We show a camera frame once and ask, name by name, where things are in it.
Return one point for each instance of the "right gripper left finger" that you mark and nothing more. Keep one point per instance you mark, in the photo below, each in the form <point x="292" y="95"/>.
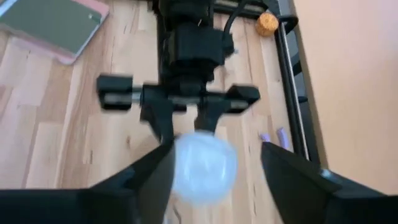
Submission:
<point x="93" y="208"/>

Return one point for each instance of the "white light bulb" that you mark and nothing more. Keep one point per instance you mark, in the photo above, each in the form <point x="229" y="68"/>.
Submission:
<point x="205" y="168"/>

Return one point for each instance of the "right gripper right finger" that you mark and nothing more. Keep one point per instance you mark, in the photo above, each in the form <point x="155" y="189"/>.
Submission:
<point x="311" y="199"/>

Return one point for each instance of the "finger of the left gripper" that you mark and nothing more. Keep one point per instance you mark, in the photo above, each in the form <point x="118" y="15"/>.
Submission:
<point x="160" y="118"/>
<point x="211" y="116"/>

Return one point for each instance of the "black aluminium table frame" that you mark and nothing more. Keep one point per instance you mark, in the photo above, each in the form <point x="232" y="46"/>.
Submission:
<point x="290" y="93"/>

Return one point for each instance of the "black frame bracket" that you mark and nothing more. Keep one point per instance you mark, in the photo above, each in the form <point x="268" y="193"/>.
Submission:
<point x="292" y="20"/>

